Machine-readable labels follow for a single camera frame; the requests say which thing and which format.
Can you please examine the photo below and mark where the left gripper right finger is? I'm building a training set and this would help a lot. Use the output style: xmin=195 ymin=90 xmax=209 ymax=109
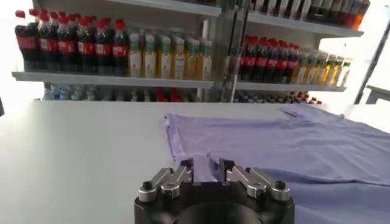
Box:
xmin=219 ymin=158 xmax=291 ymax=202

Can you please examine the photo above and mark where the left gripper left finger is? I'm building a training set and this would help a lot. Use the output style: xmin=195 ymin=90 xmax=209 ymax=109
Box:
xmin=137 ymin=158 xmax=194 ymax=203

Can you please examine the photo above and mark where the purple printed t-shirt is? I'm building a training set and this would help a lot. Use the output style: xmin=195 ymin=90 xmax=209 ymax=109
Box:
xmin=164 ymin=103 xmax=390 ymax=224

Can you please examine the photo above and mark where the small cola bottle red label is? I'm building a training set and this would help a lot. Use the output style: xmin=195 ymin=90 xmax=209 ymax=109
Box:
xmin=169 ymin=88 xmax=182 ymax=103
xmin=155 ymin=88 xmax=167 ymax=103

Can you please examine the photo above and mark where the metal drinks shelf rack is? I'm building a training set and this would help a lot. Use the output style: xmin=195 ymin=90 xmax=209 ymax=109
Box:
xmin=12 ymin=0 xmax=232 ymax=103
xmin=224 ymin=0 xmax=365 ymax=104

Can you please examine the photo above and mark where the cola bottle red cap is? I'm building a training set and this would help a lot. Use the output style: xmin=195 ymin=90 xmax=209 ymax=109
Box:
xmin=280 ymin=42 xmax=293 ymax=83
xmin=250 ymin=37 xmax=264 ymax=82
xmin=239 ymin=35 xmax=252 ymax=80
xmin=94 ymin=20 xmax=115 ymax=75
xmin=38 ymin=13 xmax=59 ymax=72
xmin=288 ymin=44 xmax=301 ymax=84
xmin=271 ymin=40 xmax=284 ymax=83
xmin=112 ymin=19 xmax=130 ymax=76
xmin=14 ymin=10 xmax=39 ymax=71
xmin=57 ymin=16 xmax=77 ymax=72
xmin=76 ymin=18 xmax=96 ymax=74
xmin=261 ymin=38 xmax=274 ymax=82

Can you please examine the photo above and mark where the black slanted pole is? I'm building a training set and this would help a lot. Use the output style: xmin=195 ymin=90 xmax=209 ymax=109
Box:
xmin=353 ymin=27 xmax=390 ymax=105

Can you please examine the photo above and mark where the grey metal cart frame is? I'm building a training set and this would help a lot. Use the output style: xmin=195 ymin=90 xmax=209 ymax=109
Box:
xmin=364 ymin=84 xmax=390 ymax=105

